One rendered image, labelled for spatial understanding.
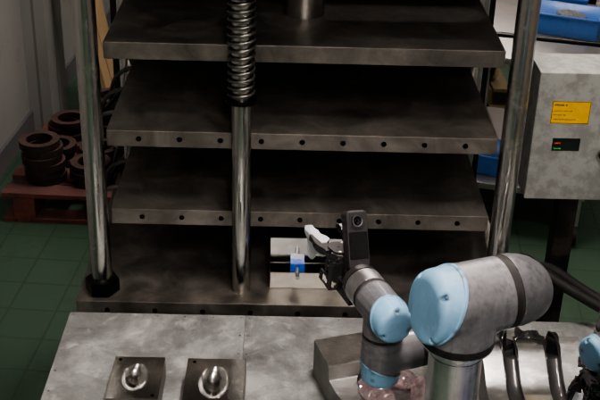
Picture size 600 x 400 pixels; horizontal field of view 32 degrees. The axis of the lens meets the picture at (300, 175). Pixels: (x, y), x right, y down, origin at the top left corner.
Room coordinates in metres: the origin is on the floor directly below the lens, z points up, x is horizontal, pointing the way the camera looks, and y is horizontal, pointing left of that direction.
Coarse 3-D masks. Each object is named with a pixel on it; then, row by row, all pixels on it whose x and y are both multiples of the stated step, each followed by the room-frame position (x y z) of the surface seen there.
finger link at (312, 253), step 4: (304, 228) 1.89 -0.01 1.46; (308, 228) 1.88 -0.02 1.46; (312, 228) 1.88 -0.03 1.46; (304, 232) 1.88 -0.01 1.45; (308, 232) 1.86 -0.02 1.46; (312, 232) 1.86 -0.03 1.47; (316, 232) 1.86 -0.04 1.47; (308, 236) 1.85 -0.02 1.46; (316, 236) 1.84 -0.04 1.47; (320, 236) 1.85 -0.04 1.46; (324, 236) 1.85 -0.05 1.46; (308, 240) 1.86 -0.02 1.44; (320, 240) 1.83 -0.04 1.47; (324, 240) 1.83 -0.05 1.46; (328, 240) 1.83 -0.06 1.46; (308, 244) 1.86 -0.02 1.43; (308, 248) 1.86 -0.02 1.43; (312, 248) 1.85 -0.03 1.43; (308, 252) 1.86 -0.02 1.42; (312, 252) 1.85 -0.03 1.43; (316, 252) 1.84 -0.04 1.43; (308, 256) 1.86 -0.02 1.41; (312, 256) 1.84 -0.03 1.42
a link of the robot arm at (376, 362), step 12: (408, 336) 1.64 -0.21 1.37; (372, 348) 1.60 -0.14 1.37; (384, 348) 1.59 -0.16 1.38; (396, 348) 1.60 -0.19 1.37; (408, 348) 1.62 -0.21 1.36; (420, 348) 1.63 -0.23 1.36; (360, 360) 1.62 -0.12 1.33; (372, 360) 1.60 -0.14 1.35; (384, 360) 1.59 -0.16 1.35; (396, 360) 1.60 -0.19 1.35; (408, 360) 1.61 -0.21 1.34; (420, 360) 1.62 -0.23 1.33; (372, 372) 1.59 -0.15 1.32; (384, 372) 1.59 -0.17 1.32; (396, 372) 1.61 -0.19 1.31; (372, 384) 1.60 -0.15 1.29; (384, 384) 1.59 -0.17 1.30
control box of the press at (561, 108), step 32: (544, 64) 2.84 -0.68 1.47; (576, 64) 2.85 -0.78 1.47; (544, 96) 2.78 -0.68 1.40; (576, 96) 2.78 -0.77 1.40; (544, 128) 2.78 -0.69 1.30; (576, 128) 2.78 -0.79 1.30; (544, 160) 2.78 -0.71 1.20; (576, 160) 2.78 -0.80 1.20; (544, 192) 2.78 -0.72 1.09; (576, 192) 2.78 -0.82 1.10; (544, 320) 2.83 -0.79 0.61
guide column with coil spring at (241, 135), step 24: (240, 24) 2.66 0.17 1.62; (240, 48) 2.66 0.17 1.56; (240, 72) 2.66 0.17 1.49; (240, 120) 2.66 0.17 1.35; (240, 144) 2.66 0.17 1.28; (240, 168) 2.66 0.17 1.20; (240, 192) 2.66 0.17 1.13; (240, 216) 2.66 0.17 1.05; (240, 240) 2.66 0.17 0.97; (240, 264) 2.66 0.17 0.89; (240, 288) 2.66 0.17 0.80
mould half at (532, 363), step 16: (496, 336) 2.28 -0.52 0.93; (512, 336) 2.38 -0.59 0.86; (544, 336) 2.39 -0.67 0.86; (560, 336) 2.39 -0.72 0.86; (496, 352) 2.21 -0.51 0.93; (528, 352) 2.22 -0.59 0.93; (544, 352) 2.22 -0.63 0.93; (576, 352) 2.22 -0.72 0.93; (496, 368) 2.17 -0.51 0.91; (528, 368) 2.17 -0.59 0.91; (544, 368) 2.18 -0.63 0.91; (576, 368) 2.18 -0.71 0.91; (480, 384) 2.19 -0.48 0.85; (496, 384) 2.13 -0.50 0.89; (528, 384) 2.13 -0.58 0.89; (544, 384) 2.14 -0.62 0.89
